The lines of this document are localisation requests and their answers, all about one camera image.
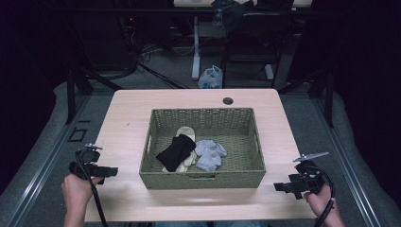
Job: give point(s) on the person's right hand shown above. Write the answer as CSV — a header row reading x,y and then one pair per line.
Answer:
x,y
320,201

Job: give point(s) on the black chair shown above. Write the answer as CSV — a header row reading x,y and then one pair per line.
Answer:
x,y
252,47

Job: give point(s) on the light grey sock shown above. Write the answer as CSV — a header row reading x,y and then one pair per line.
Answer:
x,y
209,156

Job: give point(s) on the dark bag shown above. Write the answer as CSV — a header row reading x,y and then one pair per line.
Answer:
x,y
230,12

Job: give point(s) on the black metal stand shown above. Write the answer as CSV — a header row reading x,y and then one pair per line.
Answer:
x,y
71,94
329,97

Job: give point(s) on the green woven basket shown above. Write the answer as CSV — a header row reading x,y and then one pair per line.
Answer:
x,y
239,148

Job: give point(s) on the white plastic bag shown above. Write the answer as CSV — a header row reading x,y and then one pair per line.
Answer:
x,y
210,78

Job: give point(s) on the person's left hand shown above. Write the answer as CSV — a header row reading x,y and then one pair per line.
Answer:
x,y
77,192

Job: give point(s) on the aluminium floor rail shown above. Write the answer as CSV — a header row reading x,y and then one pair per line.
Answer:
x,y
47,164
343,164

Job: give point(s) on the black sock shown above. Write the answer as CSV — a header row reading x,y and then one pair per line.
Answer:
x,y
176,153

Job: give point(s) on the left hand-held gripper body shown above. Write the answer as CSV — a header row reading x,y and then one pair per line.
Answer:
x,y
88,156

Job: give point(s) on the white desk leg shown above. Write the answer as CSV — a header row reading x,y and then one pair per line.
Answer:
x,y
196,50

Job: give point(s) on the cream sock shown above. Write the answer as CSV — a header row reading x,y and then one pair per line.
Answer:
x,y
186,130

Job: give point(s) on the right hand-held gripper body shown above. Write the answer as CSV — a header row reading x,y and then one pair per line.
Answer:
x,y
310,179

